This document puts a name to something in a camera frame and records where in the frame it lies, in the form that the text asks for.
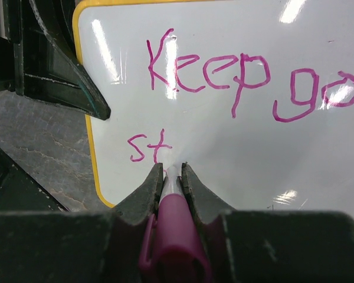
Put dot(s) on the pink capped whiteboard marker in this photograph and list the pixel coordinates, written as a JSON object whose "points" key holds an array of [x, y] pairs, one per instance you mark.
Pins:
{"points": [[172, 250]]}

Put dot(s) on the wood framed whiteboard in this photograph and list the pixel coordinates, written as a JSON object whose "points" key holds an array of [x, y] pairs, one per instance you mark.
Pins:
{"points": [[256, 96]]}

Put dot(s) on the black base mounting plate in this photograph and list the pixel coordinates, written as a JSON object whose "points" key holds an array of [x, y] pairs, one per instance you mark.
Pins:
{"points": [[21, 192]]}

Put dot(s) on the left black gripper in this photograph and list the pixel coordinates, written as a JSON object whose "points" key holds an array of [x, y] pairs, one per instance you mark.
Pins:
{"points": [[38, 57]]}

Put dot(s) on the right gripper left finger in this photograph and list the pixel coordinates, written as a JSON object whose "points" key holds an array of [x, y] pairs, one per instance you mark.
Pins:
{"points": [[40, 246]]}

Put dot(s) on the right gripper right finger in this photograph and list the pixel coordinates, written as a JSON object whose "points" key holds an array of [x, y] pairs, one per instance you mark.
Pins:
{"points": [[270, 245]]}

